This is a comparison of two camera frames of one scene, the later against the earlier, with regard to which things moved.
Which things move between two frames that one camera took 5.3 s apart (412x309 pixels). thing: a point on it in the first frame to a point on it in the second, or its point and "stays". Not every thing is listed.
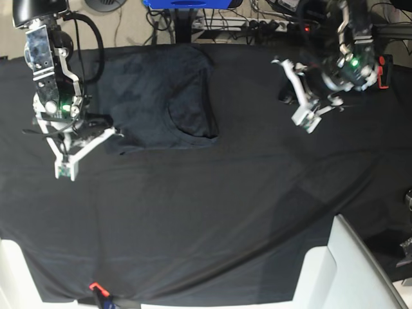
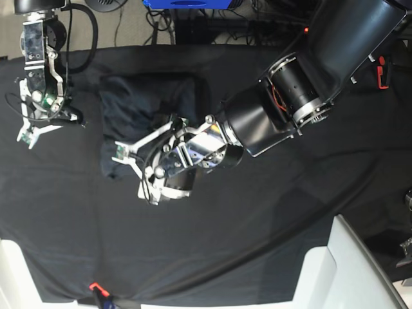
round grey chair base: x=105 y=6 stays
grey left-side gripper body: x=90 y=124 to x=75 y=117
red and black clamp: x=384 y=71 stays
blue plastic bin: x=187 y=4 stays
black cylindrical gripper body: x=316 y=84 to x=185 y=181
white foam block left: x=19 y=288 stays
